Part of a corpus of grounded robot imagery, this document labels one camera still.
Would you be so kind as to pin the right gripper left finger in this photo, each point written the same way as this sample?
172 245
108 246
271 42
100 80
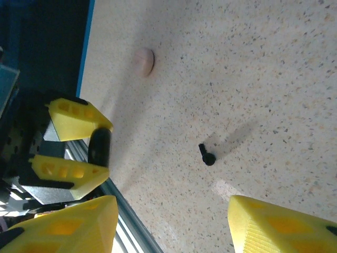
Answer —
65 232

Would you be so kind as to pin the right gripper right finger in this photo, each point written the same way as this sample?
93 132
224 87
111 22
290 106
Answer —
276 232

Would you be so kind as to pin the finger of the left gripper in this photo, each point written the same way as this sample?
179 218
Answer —
84 179
76 124

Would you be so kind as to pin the black earbud charging case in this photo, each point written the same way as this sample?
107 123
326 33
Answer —
100 147

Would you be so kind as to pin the pink earbud charging case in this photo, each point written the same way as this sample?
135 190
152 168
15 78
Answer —
144 62

